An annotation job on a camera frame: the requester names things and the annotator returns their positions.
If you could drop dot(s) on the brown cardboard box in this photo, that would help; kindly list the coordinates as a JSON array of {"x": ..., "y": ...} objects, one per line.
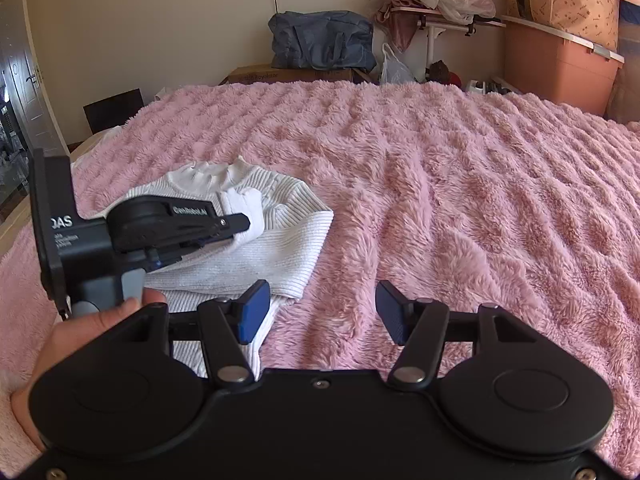
[{"x": 280, "y": 76}]

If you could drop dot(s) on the white folding table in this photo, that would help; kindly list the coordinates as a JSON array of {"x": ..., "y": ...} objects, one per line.
[{"x": 430, "y": 35}]

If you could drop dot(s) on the person's left hand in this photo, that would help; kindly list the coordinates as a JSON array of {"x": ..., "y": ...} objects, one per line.
[{"x": 65, "y": 345}]

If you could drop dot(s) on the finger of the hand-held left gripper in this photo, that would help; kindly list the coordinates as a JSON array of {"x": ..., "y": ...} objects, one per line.
[
  {"x": 175, "y": 255},
  {"x": 210, "y": 222}
]

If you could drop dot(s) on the white plastic bag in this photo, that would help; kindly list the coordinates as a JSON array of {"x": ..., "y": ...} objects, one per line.
[{"x": 397, "y": 67}]

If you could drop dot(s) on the pink fluffy blanket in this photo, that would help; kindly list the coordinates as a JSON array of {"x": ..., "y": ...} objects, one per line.
[{"x": 450, "y": 185}]

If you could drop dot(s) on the glossy grey door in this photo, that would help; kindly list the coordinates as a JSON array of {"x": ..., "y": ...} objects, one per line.
[{"x": 30, "y": 60}]

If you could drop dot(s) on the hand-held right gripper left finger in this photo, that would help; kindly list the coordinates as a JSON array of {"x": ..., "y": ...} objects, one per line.
[{"x": 254, "y": 310}]

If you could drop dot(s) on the floral fabric storage bag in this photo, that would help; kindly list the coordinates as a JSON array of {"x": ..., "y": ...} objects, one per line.
[{"x": 570, "y": 0}]

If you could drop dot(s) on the black flat panel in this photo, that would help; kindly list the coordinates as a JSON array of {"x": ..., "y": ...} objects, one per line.
[{"x": 114, "y": 111}]

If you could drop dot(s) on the cluttered white shelf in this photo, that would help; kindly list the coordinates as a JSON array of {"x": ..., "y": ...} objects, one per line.
[{"x": 12, "y": 160}]

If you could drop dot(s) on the blue duffel bag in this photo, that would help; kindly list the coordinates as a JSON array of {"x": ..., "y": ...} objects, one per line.
[{"x": 320, "y": 40}]

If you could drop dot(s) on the pink clothes pile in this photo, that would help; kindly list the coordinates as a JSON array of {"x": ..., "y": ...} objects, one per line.
[{"x": 400, "y": 20}]

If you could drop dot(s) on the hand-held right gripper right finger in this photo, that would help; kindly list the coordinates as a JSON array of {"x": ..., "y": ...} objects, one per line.
[{"x": 391, "y": 310}]

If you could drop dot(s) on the white ribbed knit sweater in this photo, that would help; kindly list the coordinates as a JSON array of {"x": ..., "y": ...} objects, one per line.
[{"x": 280, "y": 230}]

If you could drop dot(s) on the white bed sheet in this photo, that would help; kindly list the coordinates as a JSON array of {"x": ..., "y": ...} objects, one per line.
[{"x": 97, "y": 147}]

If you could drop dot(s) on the dark brown plush item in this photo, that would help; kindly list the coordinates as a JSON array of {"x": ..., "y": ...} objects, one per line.
[{"x": 440, "y": 71}]

